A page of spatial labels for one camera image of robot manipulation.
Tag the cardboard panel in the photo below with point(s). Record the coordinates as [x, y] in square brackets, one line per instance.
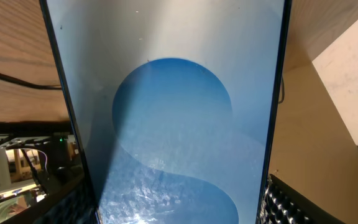
[313, 151]

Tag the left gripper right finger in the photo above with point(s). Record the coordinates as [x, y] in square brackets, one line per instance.
[281, 204]

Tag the blue Samsung Galaxy smartphone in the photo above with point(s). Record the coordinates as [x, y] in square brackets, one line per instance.
[172, 103]

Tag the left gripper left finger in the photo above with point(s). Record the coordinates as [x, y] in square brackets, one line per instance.
[73, 204]

